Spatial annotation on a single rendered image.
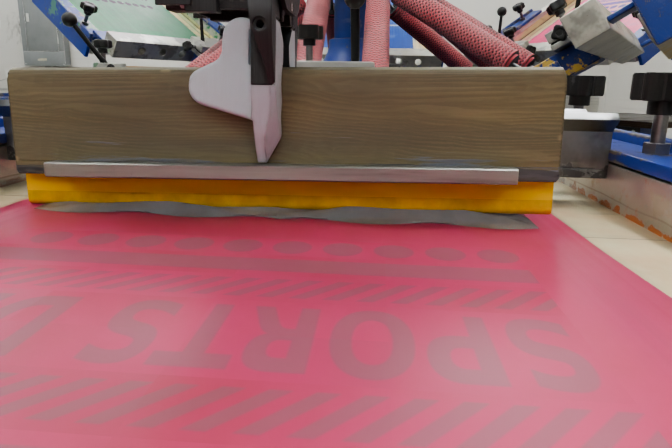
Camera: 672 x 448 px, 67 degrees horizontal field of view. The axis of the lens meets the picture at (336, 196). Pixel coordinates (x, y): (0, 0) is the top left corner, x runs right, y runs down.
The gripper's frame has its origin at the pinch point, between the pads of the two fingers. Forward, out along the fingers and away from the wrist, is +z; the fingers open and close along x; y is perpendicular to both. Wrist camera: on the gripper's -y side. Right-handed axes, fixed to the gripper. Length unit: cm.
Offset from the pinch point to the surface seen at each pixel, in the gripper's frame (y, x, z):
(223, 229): 2.7, 5.1, 5.3
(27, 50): 306, -411, -26
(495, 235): -14.8, 4.0, 5.2
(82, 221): 12.5, 4.6, 5.3
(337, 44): 3, -89, -13
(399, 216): -8.7, 1.3, 4.9
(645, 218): -25.5, 0.6, 4.5
